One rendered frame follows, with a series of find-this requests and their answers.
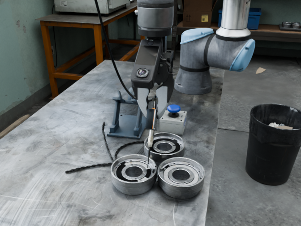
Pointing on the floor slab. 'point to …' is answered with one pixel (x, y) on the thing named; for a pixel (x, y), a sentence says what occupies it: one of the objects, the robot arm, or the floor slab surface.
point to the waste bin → (273, 143)
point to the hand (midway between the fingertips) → (152, 115)
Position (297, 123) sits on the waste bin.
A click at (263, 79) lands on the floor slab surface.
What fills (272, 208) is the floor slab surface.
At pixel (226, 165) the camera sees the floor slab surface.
